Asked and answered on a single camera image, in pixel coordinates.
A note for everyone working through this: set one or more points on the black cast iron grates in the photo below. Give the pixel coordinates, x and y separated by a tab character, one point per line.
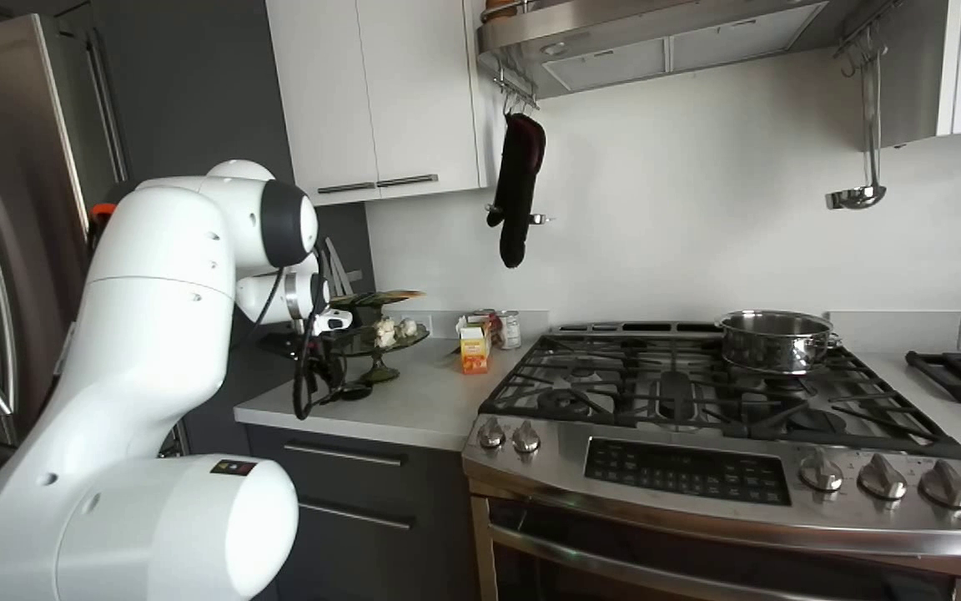
660	389

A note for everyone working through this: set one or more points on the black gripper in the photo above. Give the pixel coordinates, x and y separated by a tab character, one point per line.
309	342

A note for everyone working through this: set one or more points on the stainless steel gas range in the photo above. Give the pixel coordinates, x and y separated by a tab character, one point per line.
724	504

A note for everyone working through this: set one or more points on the black oven mitt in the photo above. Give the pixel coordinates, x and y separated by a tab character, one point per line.
518	179

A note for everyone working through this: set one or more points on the white two-door wall cabinet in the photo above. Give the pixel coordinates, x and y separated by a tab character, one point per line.
380	87

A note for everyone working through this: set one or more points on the small silver stove knob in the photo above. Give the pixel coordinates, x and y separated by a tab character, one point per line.
525	441
489	436

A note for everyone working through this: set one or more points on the hanging metal ladle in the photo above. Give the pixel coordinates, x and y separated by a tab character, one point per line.
862	194

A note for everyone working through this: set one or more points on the dark grey base cabinet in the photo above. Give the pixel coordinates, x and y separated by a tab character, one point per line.
380	546

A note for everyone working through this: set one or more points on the small spice jar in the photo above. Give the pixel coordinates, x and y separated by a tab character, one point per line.
507	332

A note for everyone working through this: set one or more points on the stainless steel range hood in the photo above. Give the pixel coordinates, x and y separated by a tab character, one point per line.
660	38

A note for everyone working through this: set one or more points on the dark grey tall cabinet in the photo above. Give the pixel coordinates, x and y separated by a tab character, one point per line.
201	87

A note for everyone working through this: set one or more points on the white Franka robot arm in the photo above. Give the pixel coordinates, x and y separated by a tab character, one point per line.
148	421

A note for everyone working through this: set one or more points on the large silver stove knob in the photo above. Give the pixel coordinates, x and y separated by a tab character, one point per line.
822	473
950	486
883	480

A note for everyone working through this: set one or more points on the small orange jar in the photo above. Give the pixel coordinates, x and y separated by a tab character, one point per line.
475	348

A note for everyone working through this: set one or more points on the stainless steel refrigerator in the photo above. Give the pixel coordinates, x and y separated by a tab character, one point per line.
16	221

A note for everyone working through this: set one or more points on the stainless steel pot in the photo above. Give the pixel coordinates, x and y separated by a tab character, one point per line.
774	339

